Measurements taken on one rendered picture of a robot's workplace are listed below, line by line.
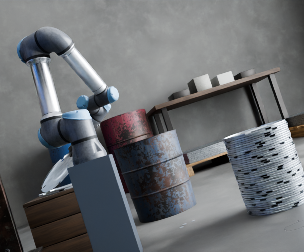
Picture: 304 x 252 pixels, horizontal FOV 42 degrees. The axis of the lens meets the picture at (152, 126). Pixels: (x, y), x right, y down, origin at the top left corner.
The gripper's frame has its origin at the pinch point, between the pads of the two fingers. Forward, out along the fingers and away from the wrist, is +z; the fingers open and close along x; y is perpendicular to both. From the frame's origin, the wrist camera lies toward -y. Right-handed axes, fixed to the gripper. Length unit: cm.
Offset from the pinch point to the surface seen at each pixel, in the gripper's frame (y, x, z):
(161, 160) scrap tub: -24, 40, -23
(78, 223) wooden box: 14.7, 27.7, 21.6
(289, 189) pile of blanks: 30, 96, -57
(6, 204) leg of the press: 34.6, -2.3, 28.0
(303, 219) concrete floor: 52, 101, -52
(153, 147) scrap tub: -22.8, 31.6, -26.5
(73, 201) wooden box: 14.4, 18.9, 14.3
